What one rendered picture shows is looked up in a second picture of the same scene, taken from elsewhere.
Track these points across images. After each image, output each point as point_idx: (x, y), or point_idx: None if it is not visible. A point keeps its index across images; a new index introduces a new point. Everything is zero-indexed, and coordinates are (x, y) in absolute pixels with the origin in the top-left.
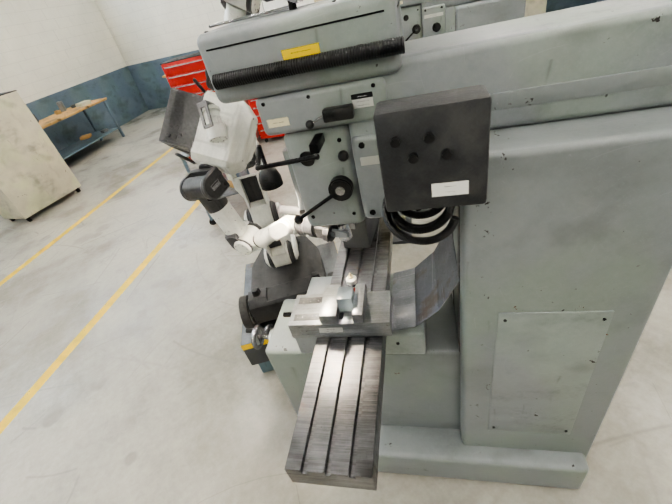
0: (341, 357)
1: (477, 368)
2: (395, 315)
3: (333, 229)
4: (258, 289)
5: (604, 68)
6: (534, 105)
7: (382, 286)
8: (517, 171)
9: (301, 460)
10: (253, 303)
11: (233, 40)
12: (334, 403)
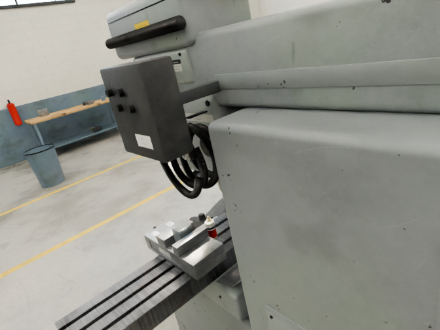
0: (154, 276)
1: None
2: (232, 271)
3: (198, 173)
4: (203, 215)
5: (344, 55)
6: (289, 88)
7: None
8: (240, 148)
9: (65, 324)
10: (195, 224)
11: (116, 17)
12: (116, 303)
